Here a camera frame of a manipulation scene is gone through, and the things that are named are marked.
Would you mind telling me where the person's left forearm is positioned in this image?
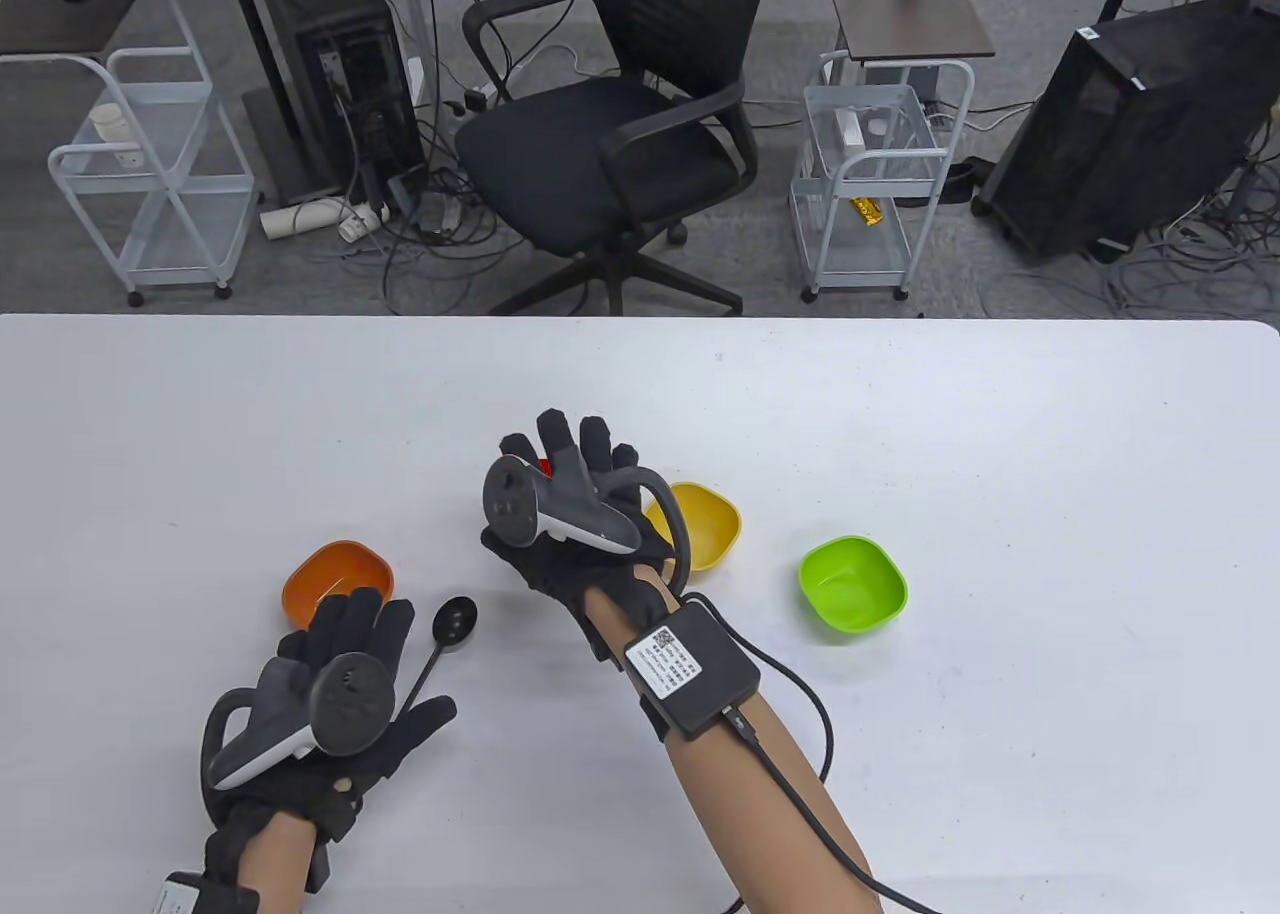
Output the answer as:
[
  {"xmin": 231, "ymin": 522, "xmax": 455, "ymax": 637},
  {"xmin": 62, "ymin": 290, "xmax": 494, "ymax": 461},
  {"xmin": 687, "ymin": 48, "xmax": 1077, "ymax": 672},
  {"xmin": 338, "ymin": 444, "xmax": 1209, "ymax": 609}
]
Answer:
[{"xmin": 240, "ymin": 814, "xmax": 323, "ymax": 914}]

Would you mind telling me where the person's left hand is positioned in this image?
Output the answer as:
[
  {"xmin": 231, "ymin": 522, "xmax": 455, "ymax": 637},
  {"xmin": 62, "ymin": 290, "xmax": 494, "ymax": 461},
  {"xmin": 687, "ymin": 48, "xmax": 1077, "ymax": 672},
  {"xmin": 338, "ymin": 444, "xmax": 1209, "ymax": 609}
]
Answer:
[{"xmin": 200, "ymin": 590, "xmax": 459, "ymax": 852}]

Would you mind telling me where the person's right forearm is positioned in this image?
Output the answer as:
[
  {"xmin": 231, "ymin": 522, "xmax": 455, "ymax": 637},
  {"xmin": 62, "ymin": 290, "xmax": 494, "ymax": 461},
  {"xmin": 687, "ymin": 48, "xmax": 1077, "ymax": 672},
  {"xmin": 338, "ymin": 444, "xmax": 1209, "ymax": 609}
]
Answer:
[{"xmin": 583, "ymin": 564, "xmax": 886, "ymax": 914}]

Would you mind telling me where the black office chair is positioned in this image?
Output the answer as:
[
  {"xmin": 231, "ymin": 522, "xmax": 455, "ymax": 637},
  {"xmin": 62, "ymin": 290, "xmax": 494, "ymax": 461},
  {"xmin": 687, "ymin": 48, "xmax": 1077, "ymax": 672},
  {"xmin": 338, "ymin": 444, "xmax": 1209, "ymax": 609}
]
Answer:
[{"xmin": 455, "ymin": 0, "xmax": 779, "ymax": 317}]

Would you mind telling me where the black wrist sensor box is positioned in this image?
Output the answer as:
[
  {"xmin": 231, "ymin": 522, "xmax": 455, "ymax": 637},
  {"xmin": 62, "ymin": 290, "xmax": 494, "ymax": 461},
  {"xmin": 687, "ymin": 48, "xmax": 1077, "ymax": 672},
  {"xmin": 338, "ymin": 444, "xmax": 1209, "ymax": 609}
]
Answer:
[
  {"xmin": 625, "ymin": 599, "xmax": 763, "ymax": 741},
  {"xmin": 160, "ymin": 872, "xmax": 261, "ymax": 914}
]

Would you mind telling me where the black grey tracking controller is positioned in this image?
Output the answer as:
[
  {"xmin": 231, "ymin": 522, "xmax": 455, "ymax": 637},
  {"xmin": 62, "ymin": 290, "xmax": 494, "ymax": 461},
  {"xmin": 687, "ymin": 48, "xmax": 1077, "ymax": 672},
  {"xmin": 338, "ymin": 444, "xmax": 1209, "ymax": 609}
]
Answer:
[
  {"xmin": 483, "ymin": 444, "xmax": 693, "ymax": 597},
  {"xmin": 203, "ymin": 654, "xmax": 397, "ymax": 793}
]

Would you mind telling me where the tangle of floor cables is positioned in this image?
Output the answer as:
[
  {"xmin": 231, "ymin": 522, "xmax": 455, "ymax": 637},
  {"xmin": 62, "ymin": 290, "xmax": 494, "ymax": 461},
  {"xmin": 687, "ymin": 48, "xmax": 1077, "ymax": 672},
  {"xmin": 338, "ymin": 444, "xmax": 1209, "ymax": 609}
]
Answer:
[
  {"xmin": 340, "ymin": 0, "xmax": 526, "ymax": 317},
  {"xmin": 980, "ymin": 104, "xmax": 1280, "ymax": 321}
]

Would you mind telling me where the orange plastic dish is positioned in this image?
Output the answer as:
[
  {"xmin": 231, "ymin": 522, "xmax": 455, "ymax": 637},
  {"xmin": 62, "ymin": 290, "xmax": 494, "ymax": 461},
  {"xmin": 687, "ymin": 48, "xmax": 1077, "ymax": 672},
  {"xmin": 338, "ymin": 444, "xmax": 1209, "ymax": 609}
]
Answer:
[{"xmin": 282, "ymin": 541, "xmax": 395, "ymax": 629}]

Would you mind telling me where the white wire utility cart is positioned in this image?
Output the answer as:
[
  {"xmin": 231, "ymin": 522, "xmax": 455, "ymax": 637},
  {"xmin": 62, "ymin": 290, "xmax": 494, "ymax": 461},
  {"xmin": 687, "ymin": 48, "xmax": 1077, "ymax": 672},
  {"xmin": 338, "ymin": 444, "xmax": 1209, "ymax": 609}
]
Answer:
[
  {"xmin": 48, "ymin": 0, "xmax": 257, "ymax": 308},
  {"xmin": 790, "ymin": 51, "xmax": 976, "ymax": 304}
]

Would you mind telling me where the brown wooden side table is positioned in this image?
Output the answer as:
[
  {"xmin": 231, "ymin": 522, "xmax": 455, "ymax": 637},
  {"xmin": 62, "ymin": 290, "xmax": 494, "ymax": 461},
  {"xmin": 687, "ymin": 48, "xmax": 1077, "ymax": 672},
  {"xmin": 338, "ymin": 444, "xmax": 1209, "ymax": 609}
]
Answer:
[{"xmin": 822, "ymin": 0, "xmax": 997, "ymax": 105}]

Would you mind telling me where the person's right hand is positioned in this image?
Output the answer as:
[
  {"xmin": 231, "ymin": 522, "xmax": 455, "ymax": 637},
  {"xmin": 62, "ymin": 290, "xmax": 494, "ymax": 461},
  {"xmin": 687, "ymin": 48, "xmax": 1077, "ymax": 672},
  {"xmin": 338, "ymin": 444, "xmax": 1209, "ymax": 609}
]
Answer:
[{"xmin": 480, "ymin": 409, "xmax": 691, "ymax": 662}]

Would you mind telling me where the dark desk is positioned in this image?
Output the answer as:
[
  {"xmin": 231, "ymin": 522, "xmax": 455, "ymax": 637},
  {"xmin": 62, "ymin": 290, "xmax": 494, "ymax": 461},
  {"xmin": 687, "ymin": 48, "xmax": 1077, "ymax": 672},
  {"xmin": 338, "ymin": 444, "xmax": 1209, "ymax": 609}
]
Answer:
[{"xmin": 0, "ymin": 0, "xmax": 166, "ymax": 60}]

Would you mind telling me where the black sensor cable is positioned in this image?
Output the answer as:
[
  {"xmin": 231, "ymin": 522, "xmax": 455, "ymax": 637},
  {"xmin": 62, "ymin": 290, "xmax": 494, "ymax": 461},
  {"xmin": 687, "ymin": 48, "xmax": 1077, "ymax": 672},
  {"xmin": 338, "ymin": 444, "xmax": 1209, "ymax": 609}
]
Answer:
[{"xmin": 685, "ymin": 594, "xmax": 946, "ymax": 914}]

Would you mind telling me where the black computer tower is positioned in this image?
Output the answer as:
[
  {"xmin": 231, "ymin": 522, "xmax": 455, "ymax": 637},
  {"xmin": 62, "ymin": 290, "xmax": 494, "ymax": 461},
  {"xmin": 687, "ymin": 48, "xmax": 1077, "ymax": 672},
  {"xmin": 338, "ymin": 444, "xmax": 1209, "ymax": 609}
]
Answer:
[
  {"xmin": 973, "ymin": 0, "xmax": 1280, "ymax": 263},
  {"xmin": 222, "ymin": 0, "xmax": 429, "ymax": 207}
]

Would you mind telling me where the black long-handled spoon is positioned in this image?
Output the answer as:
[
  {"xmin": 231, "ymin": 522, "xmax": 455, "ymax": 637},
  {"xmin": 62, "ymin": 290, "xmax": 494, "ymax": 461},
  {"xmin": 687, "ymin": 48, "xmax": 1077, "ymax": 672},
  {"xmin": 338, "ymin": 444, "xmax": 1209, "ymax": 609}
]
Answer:
[{"xmin": 400, "ymin": 596, "xmax": 479, "ymax": 717}]

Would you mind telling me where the yellow plastic dish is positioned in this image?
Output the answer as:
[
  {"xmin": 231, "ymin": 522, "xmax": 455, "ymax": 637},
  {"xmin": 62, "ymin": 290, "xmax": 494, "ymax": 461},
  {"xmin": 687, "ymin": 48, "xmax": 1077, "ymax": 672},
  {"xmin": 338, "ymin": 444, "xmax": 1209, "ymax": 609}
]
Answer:
[{"xmin": 645, "ymin": 482, "xmax": 743, "ymax": 573}]

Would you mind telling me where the white rolled tube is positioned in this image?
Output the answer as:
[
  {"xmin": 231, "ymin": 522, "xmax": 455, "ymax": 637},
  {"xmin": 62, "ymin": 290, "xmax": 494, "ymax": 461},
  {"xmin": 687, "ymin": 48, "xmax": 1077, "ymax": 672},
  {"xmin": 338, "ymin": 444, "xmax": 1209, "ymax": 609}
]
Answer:
[{"xmin": 260, "ymin": 198, "xmax": 347, "ymax": 243}]

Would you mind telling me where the green plastic dish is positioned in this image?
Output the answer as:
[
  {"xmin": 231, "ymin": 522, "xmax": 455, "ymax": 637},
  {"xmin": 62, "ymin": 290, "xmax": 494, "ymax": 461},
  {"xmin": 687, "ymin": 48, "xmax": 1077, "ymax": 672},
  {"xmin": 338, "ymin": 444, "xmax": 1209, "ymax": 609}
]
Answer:
[{"xmin": 798, "ymin": 537, "xmax": 909, "ymax": 642}]

